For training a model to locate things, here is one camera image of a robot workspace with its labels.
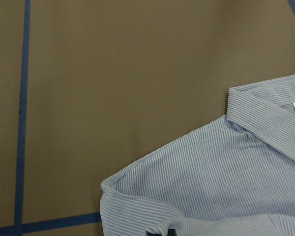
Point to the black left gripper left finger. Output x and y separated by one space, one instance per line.
152 232

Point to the light blue striped shirt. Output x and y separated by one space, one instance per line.
232 177

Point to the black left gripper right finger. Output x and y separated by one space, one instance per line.
171 232

